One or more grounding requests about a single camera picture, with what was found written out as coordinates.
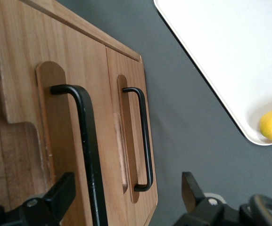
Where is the cream plastic tray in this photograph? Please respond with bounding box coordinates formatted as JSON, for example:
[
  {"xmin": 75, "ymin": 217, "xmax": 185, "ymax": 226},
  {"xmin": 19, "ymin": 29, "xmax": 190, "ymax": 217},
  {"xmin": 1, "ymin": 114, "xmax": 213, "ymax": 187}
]
[{"xmin": 153, "ymin": 0, "xmax": 272, "ymax": 147}]

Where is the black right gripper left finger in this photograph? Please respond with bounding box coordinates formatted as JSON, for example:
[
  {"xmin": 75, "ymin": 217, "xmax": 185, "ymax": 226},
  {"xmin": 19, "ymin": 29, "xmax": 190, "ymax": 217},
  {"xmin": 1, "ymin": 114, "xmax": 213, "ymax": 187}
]
[{"xmin": 5, "ymin": 172, "xmax": 77, "ymax": 226}]

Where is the wooden drawer with notch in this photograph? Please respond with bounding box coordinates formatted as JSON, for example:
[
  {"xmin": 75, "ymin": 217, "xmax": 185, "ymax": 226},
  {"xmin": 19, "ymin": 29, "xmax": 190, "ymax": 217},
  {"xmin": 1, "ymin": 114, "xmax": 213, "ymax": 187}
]
[{"xmin": 0, "ymin": 0, "xmax": 111, "ymax": 226}]

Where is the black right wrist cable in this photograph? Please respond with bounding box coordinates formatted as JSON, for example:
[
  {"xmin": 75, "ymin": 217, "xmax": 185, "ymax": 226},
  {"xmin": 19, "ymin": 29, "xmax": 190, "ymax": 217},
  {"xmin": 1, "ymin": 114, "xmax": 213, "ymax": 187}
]
[{"xmin": 239, "ymin": 194, "xmax": 272, "ymax": 226}]

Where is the plain wooden drawer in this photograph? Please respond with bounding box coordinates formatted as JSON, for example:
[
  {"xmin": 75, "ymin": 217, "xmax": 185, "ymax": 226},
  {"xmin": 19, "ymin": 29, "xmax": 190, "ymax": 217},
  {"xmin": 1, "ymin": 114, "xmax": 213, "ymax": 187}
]
[{"xmin": 105, "ymin": 46, "xmax": 159, "ymax": 226}]

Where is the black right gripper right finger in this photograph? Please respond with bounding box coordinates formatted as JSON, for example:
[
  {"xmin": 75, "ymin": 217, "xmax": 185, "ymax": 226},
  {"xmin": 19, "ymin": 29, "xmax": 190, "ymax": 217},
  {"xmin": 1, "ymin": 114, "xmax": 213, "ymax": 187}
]
[{"xmin": 174, "ymin": 171, "xmax": 240, "ymax": 226}]

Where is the black handle of plain drawer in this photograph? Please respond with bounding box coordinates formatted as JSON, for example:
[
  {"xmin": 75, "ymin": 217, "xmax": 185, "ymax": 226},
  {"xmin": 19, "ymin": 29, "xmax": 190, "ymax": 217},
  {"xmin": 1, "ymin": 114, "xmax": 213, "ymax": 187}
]
[{"xmin": 122, "ymin": 87, "xmax": 154, "ymax": 192}]

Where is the black handle of notched drawer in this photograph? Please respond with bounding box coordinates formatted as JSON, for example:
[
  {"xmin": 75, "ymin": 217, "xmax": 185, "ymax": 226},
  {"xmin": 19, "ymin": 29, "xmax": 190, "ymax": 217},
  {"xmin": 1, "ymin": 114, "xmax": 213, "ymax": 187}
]
[{"xmin": 49, "ymin": 84, "xmax": 109, "ymax": 226}]

